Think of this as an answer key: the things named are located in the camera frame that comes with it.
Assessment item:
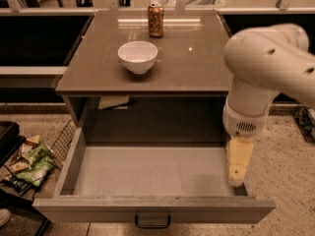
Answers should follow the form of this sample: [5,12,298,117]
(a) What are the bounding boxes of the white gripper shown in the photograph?
[222,99,270,187]

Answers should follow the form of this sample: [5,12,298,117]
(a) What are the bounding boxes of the grey top drawer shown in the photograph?
[33,129,275,229]

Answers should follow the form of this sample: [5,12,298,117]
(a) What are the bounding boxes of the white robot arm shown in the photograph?
[222,24,315,187]

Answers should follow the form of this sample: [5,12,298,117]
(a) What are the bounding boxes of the grey drawer cabinet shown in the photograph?
[56,11,232,146]

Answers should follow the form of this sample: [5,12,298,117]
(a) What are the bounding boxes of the white ceramic bowl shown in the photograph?
[117,41,158,74]

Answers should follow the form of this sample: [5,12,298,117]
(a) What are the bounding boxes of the orange soda can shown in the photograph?
[148,3,164,37]

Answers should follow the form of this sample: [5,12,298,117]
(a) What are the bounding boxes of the green chip bag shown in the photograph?
[17,143,55,187]

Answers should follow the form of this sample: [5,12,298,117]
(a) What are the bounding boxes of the white shoe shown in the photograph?
[0,208,11,227]

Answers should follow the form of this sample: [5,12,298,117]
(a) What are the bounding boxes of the black wire rack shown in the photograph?
[293,107,315,144]

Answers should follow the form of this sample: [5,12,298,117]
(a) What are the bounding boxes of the black wire basket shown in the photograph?
[51,121,76,169]

